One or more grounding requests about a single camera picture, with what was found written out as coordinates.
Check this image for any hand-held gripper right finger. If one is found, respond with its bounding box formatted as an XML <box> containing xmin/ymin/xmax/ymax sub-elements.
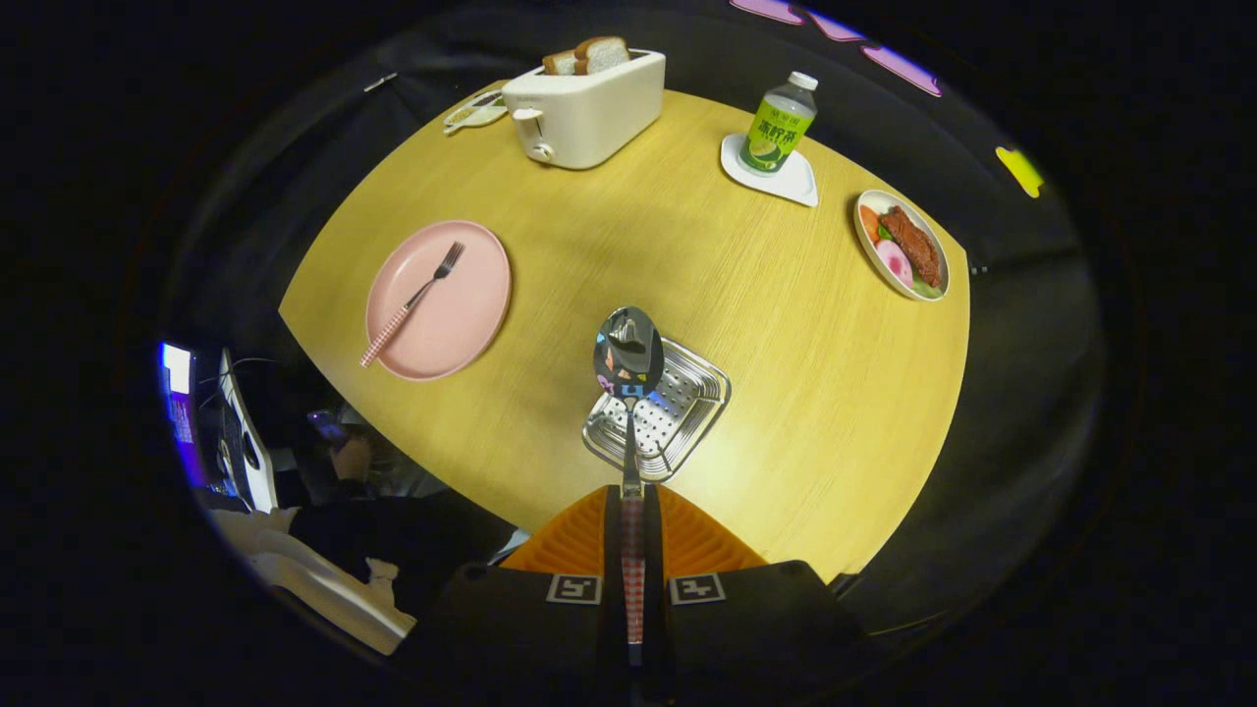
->
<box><xmin>643</xmin><ymin>486</ymin><xmax>867</xmax><ymax>706</ymax></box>

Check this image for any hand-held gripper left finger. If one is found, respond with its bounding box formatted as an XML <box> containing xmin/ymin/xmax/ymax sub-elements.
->
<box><xmin>393</xmin><ymin>486</ymin><xmax>629</xmax><ymax>706</ymax></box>

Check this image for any metal spoon with checked handle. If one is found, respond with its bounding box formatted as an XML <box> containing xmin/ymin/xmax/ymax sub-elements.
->
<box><xmin>593</xmin><ymin>306</ymin><xmax>665</xmax><ymax>645</ymax></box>

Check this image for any white chair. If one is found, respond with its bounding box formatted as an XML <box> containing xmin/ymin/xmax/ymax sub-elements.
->
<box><xmin>211</xmin><ymin>506</ymin><xmax>418</xmax><ymax>656</ymax></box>

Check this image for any perforated metal basket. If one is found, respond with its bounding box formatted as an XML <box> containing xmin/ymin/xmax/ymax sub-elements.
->
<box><xmin>581</xmin><ymin>334</ymin><xmax>732</xmax><ymax>482</ymax></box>

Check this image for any pink plate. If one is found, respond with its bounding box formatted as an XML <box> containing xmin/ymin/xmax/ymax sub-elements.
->
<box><xmin>365</xmin><ymin>220</ymin><xmax>513</xmax><ymax>381</ymax></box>

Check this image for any white-framed screen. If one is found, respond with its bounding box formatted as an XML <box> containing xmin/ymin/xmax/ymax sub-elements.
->
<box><xmin>218</xmin><ymin>349</ymin><xmax>280</xmax><ymax>514</ymax></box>

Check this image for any oval dish with meat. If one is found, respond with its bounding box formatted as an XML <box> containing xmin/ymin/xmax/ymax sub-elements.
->
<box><xmin>853</xmin><ymin>190</ymin><xmax>951</xmax><ymax>302</ymax></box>

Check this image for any lit computer monitor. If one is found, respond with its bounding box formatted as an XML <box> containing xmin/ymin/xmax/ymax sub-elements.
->
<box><xmin>160</xmin><ymin>342</ymin><xmax>203</xmax><ymax>489</ymax></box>

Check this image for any white coaster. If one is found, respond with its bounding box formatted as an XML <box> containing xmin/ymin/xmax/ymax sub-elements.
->
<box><xmin>720</xmin><ymin>134</ymin><xmax>819</xmax><ymax>208</ymax></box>

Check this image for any green label drink bottle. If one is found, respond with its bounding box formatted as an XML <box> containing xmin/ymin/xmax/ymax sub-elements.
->
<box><xmin>739</xmin><ymin>71</ymin><xmax>819</xmax><ymax>176</ymax></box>

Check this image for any white divided dish with beans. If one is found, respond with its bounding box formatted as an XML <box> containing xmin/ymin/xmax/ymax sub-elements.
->
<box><xmin>443</xmin><ymin>90</ymin><xmax>509</xmax><ymax>136</ymax></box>

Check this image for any white toaster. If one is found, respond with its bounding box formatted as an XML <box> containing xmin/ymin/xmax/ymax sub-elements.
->
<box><xmin>502</xmin><ymin>49</ymin><xmax>667</xmax><ymax>170</ymax></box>

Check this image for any metal fork with checked handle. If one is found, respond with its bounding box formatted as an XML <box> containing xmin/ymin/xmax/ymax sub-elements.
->
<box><xmin>359</xmin><ymin>242</ymin><xmax>465</xmax><ymax>369</ymax></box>

